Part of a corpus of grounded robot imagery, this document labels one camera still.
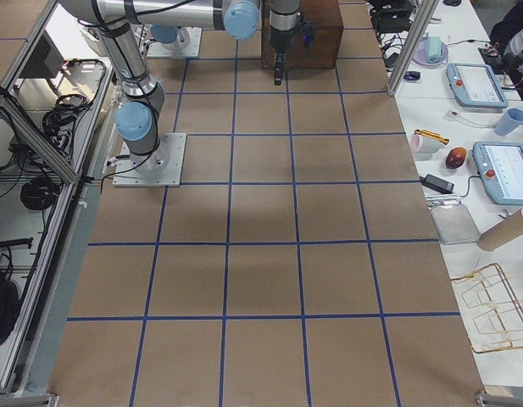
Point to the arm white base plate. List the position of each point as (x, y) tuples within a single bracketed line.
[(156, 50), (163, 168)]

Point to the pink paper cup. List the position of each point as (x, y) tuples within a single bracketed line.
[(424, 144)]

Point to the upper teach pendant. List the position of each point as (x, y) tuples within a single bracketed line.
[(475, 86)]

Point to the white remote with cable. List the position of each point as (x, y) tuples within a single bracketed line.
[(458, 117)]

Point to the dark wooden drawer cabinet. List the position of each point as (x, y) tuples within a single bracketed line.
[(319, 52)]

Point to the lower teach pendant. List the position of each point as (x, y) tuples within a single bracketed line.
[(500, 167)]

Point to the gold wire rack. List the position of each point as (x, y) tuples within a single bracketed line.
[(492, 311)]

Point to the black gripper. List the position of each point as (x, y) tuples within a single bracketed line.
[(280, 40)]

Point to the small black connector box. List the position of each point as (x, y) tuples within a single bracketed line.
[(412, 76)]

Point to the aluminium frame post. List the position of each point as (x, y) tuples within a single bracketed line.
[(421, 21)]

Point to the cardboard tube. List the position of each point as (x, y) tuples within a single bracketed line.
[(503, 232)]

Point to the metal tray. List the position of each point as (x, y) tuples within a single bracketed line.
[(454, 224)]

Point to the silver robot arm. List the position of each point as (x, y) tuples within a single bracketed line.
[(170, 35), (138, 119)]

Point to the teach pendant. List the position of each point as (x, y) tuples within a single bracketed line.
[(500, 167), (475, 86)]

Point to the white bowl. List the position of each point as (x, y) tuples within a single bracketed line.
[(419, 56)]

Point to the teal block in bowl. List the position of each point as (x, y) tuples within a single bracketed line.
[(433, 49)]

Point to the light blue plastic cup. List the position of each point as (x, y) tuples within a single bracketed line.
[(509, 121)]

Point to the dark red object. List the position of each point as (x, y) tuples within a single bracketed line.
[(455, 158)]

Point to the black rectangular device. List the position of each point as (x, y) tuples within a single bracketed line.
[(437, 184)]

